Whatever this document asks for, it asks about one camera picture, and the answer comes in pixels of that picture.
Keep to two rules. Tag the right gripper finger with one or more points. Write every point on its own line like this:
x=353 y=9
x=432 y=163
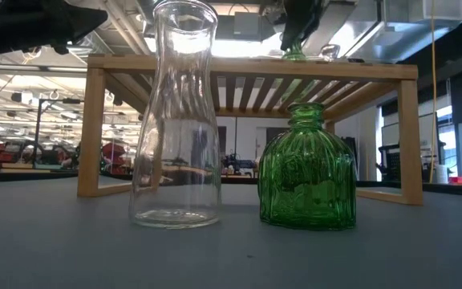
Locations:
x=299 y=20

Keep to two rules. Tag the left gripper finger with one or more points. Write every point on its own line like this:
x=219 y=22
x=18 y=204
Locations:
x=66 y=20

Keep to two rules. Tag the small green glass vase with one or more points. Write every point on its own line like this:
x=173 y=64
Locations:
x=294 y=54

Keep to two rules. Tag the tall clear glass carafe vase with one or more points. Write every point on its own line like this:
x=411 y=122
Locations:
x=183 y=40

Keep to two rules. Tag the squat green ribbed glass vase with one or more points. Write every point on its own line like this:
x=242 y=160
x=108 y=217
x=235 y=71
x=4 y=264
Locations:
x=307 y=172

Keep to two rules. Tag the wooden slatted shelf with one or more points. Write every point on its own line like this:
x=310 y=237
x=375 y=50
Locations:
x=255 y=66

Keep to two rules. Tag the small clear glass vase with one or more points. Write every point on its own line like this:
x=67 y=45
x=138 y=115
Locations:
x=330 y=51

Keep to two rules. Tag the grey ceiling vent box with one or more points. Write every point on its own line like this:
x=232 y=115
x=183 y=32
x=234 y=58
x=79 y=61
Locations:
x=247 y=26

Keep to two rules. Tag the black metal stand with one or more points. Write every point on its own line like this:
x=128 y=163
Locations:
x=37 y=132

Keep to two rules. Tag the red cabinet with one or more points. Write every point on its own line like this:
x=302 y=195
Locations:
x=112 y=154

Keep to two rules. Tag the black crate cart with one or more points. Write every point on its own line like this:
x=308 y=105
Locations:
x=391 y=160

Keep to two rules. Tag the white paper roll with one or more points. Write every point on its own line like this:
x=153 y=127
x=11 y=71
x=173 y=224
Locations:
x=441 y=174

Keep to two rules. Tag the red tray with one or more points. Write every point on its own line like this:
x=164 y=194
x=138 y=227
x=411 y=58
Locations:
x=460 y=180

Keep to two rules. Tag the silver ceiling air duct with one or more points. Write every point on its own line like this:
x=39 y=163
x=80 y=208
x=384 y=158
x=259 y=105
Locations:
x=375 y=40

